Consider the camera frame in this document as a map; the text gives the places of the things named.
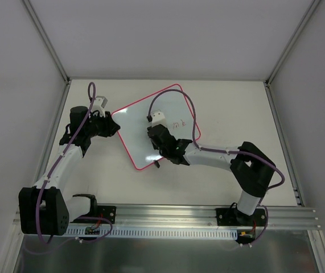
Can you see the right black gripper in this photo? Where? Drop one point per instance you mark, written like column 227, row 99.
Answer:
column 156, row 136

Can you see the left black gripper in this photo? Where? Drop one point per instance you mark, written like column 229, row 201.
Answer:
column 105, row 125

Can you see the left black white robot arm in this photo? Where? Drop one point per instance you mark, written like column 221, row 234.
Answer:
column 47, row 192

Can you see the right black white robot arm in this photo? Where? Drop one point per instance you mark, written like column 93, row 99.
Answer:
column 252, row 169

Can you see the black whiteboard stand foot left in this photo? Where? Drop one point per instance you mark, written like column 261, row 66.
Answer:
column 156, row 163

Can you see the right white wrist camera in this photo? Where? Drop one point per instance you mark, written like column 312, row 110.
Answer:
column 157, row 118

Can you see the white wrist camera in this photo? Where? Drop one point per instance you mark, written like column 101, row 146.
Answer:
column 98, row 107
column 157, row 118

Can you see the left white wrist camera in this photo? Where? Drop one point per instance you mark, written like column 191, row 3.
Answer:
column 98, row 107

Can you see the aluminium mounting rail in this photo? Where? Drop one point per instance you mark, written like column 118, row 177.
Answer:
column 297, row 218

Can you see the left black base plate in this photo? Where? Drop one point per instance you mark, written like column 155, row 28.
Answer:
column 107, row 212

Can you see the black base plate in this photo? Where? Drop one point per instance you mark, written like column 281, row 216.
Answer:
column 224, row 216
column 107, row 212

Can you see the left aluminium frame post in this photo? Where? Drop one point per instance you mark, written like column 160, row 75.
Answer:
column 34, row 17

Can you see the aluminium frame post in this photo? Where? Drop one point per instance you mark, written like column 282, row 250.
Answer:
column 34, row 17
column 268, row 83

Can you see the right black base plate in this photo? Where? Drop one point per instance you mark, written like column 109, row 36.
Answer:
column 224, row 216

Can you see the white slotted cable duct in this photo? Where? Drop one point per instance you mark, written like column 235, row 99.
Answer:
column 153, row 232

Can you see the right aluminium frame post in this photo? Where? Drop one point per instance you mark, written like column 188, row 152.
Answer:
column 268, row 83

